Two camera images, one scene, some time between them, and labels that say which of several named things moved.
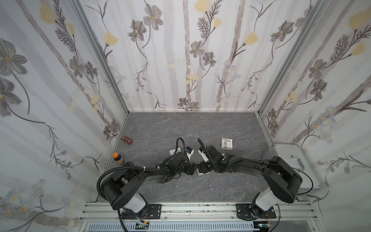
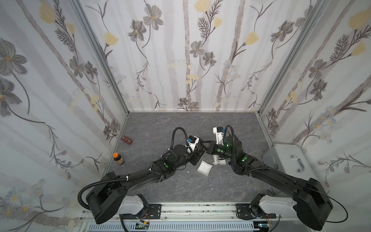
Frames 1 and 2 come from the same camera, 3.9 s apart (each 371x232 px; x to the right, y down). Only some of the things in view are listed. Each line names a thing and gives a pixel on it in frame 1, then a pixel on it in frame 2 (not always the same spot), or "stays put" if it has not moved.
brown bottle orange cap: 118,158 stays put
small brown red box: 126,140 stays put
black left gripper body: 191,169 to 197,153
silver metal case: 293,156 stays put
